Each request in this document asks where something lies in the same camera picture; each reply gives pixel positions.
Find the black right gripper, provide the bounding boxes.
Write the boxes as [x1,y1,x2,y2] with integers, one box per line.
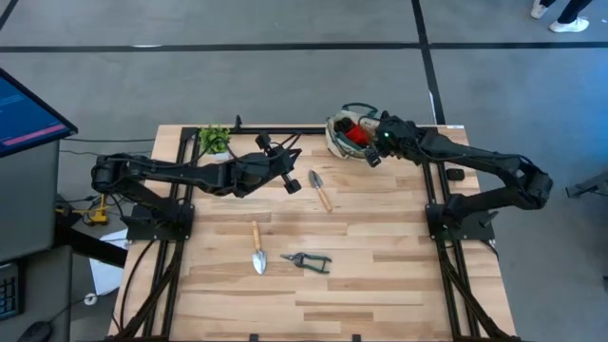
[364,121,422,169]

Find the black stand foot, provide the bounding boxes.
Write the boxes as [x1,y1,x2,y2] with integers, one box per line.
[564,170,608,200]

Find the yellow clamp tool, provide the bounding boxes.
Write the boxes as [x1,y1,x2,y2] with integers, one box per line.
[56,192,111,227]

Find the black floor cable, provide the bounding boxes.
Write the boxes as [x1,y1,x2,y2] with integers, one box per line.
[59,148,153,159]

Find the black desk leg beam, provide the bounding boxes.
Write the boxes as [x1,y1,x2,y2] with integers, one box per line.
[54,222,129,270]

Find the black computer mouse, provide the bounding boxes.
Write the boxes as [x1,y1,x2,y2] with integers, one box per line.
[16,320,54,342]

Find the wooden-handled trowel narrow dark blade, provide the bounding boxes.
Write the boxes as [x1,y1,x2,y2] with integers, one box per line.
[308,169,334,214]

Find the green plant in white pot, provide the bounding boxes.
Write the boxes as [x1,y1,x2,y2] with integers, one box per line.
[198,124,233,162]

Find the wooden-handled trowel silver blade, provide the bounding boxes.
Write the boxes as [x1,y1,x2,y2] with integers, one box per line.
[251,219,269,276]

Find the black keyboard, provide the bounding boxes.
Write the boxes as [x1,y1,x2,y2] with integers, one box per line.
[0,260,23,322]

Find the beige gardening bag green trim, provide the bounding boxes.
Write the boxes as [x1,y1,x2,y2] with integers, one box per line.
[325,102,389,162]

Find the white paper sheet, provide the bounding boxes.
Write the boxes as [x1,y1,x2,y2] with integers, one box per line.
[88,229,130,297]

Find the blue-screen monitor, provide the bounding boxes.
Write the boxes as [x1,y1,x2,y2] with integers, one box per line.
[0,67,80,159]

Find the red knit gardening glove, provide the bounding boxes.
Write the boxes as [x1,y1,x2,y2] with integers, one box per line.
[333,118,372,147]

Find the person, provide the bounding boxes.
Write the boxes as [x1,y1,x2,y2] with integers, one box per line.
[530,0,595,34]

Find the green-handled pruning shears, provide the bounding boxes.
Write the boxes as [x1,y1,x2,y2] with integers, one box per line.
[279,252,333,276]

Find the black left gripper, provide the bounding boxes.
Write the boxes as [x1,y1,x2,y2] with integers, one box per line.
[235,132,304,197]

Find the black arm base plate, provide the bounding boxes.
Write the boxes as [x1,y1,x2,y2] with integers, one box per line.
[426,202,496,242]
[123,201,196,242]

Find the black aluminium table frame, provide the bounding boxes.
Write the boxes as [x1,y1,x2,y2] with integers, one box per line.
[113,115,522,342]

